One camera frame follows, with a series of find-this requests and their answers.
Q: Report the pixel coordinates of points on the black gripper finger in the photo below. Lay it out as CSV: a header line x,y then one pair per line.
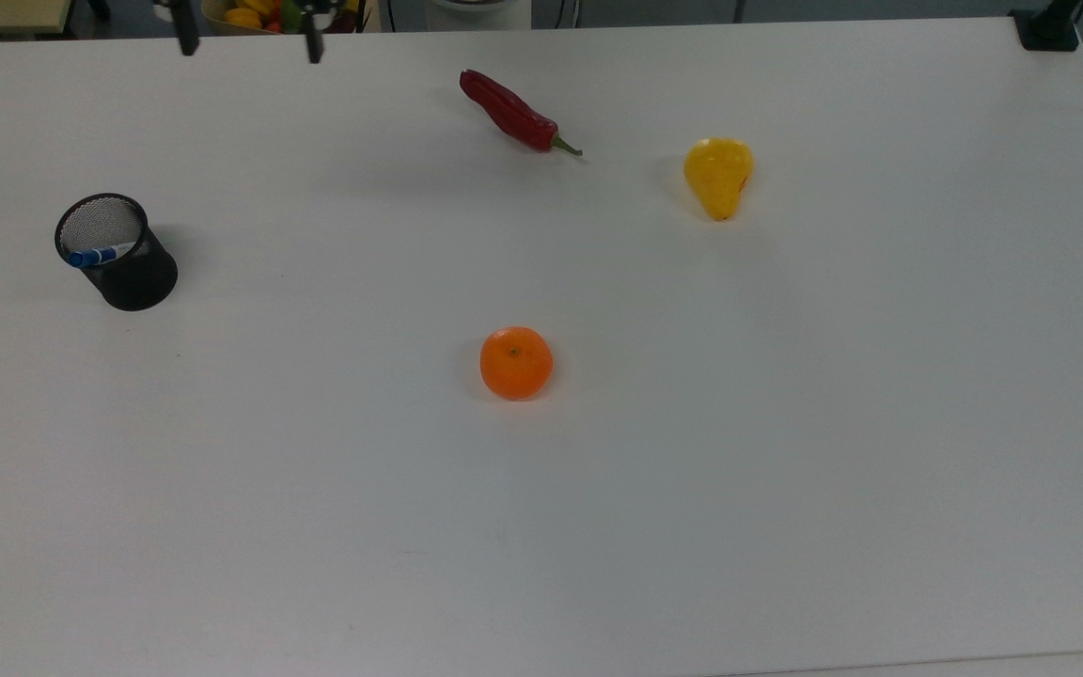
x,y
314,42
186,30

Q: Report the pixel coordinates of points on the blue white marker pen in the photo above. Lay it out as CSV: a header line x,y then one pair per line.
x,y
98,255

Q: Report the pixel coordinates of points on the black mesh pen cup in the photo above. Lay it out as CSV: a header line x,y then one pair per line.
x,y
133,277

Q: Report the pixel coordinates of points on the basket of toy fruit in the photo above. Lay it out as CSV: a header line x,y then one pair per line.
x,y
250,17

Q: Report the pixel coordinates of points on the red chili pepper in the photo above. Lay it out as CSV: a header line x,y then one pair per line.
x,y
509,111

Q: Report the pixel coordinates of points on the orange mandarin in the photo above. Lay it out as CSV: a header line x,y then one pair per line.
x,y
516,364

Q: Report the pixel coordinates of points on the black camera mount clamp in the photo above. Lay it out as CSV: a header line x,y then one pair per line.
x,y
1047,33

